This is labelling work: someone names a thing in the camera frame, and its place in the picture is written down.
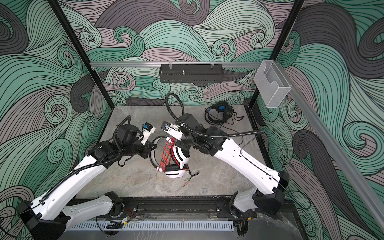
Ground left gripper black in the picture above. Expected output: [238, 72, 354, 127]
[123, 137, 158, 159]

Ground white black headphones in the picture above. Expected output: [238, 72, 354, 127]
[149, 136, 190, 179]

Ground red headphone cable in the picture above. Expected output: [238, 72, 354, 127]
[157, 136, 200, 187]

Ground black blue headphones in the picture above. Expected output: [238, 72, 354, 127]
[205, 101, 234, 126]

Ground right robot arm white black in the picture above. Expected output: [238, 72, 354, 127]
[158, 93, 289, 215]

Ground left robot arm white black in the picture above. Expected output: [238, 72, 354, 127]
[17, 116, 156, 240]

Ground black perforated metal tray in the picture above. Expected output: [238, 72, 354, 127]
[159, 65, 224, 84]

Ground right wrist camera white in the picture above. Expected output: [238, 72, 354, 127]
[161, 122, 183, 141]

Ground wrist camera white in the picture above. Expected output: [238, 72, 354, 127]
[161, 122, 183, 141]
[141, 123, 156, 145]

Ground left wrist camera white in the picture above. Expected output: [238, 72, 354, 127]
[141, 123, 156, 145]

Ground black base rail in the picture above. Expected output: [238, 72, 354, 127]
[74, 196, 298, 220]

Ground white slotted cable duct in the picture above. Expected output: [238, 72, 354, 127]
[69, 220, 235, 232]

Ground aluminium rail back wall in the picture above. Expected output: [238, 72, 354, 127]
[90, 61, 261, 69]

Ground aluminium rail wall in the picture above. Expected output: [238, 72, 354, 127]
[274, 62, 384, 230]
[90, 61, 261, 69]

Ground clear plastic wall bin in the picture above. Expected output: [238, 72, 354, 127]
[254, 60, 292, 108]

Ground aluminium rail right wall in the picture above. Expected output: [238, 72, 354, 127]
[274, 62, 384, 230]

